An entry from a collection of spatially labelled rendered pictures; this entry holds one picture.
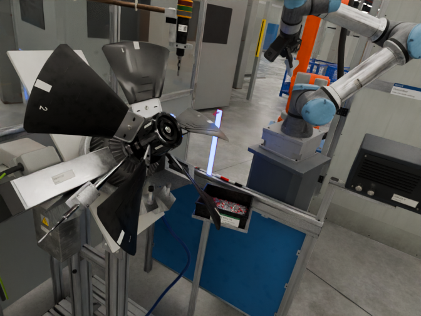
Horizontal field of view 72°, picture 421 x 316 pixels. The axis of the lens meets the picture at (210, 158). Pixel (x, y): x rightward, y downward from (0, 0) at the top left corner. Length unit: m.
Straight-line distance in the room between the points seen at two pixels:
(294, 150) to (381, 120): 1.32
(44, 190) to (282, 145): 1.01
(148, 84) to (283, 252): 0.96
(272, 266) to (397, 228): 1.62
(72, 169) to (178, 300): 1.29
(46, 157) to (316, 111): 0.95
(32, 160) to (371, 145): 1.03
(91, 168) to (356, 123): 2.16
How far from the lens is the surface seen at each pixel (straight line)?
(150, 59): 1.06
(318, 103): 1.23
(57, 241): 1.25
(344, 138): 2.67
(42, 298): 2.04
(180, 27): 0.92
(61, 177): 0.85
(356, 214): 2.91
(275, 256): 1.49
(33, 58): 1.13
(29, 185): 0.81
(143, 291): 1.99
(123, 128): 0.88
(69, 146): 1.03
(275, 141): 1.43
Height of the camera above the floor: 1.54
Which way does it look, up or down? 25 degrees down
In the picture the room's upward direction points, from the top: 10 degrees clockwise
